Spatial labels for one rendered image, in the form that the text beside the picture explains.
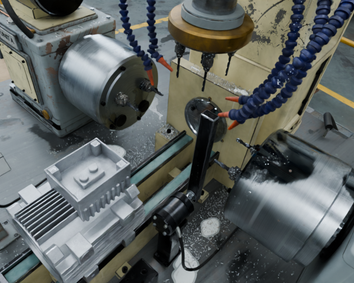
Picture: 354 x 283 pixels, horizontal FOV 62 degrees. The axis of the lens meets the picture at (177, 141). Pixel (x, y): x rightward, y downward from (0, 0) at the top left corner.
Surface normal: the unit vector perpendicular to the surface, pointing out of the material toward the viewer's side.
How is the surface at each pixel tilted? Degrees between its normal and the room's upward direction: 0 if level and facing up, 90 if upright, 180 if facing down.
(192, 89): 90
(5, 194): 0
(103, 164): 0
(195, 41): 90
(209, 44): 90
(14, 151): 0
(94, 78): 51
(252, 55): 90
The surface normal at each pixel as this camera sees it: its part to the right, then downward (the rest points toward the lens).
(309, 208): -0.38, -0.17
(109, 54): -0.07, -0.57
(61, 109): 0.76, 0.51
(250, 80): -0.65, 0.50
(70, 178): 0.08, -0.70
